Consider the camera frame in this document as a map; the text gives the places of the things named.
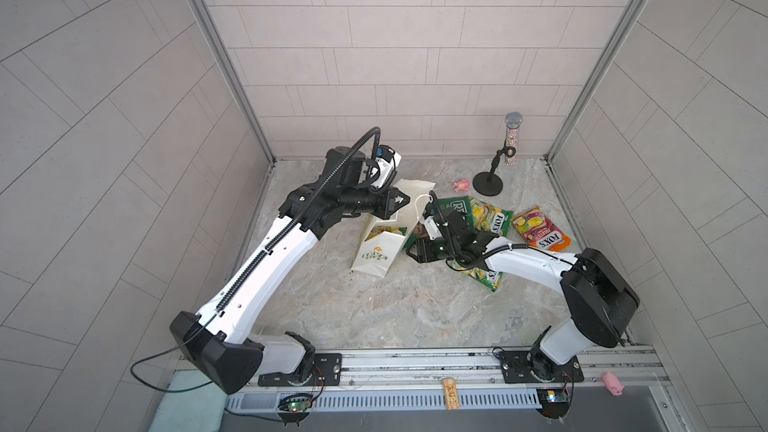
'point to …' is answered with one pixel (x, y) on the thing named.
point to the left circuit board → (296, 402)
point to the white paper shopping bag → (382, 241)
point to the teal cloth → (191, 402)
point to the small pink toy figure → (462, 185)
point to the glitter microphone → (513, 122)
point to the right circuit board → (554, 402)
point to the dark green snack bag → (460, 204)
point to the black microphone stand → (490, 183)
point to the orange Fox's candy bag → (539, 231)
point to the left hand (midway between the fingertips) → (415, 199)
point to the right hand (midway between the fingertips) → (411, 252)
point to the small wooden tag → (451, 395)
